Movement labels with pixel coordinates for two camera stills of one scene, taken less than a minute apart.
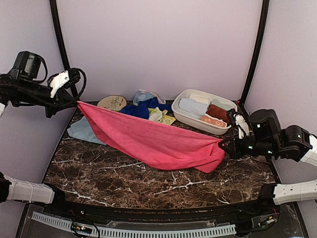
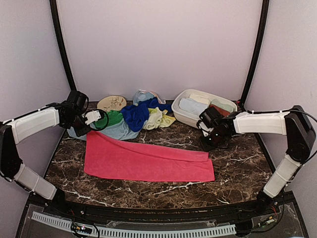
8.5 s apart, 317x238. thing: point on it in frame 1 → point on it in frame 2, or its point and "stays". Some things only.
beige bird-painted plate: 113,102 stays
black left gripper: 57,103 → 79,132
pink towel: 157,146 → 106,156
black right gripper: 233,150 → 207,147
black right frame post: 264,20 stays
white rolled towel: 200,98 stays
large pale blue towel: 195,107 stays
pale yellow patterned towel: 156,114 stays
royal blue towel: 141,109 stays
